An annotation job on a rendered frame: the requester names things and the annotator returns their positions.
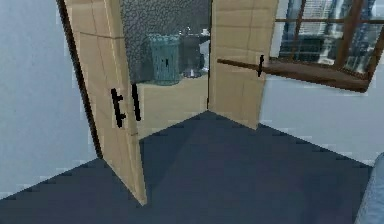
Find blue grey cushioned furniture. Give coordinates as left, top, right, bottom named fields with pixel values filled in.
left=353, top=151, right=384, bottom=224

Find brown framed window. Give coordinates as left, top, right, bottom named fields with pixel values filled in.
left=217, top=0, right=384, bottom=94

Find teal mesh bin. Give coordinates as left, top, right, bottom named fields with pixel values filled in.
left=145, top=33, right=183, bottom=87

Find beige wooden room door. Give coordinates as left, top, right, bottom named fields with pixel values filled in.
left=63, top=0, right=148, bottom=207
left=207, top=0, right=280, bottom=131

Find black door handle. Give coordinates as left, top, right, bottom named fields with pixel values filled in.
left=110, top=87, right=127, bottom=129
left=131, top=83, right=142, bottom=122
left=257, top=54, right=266, bottom=78

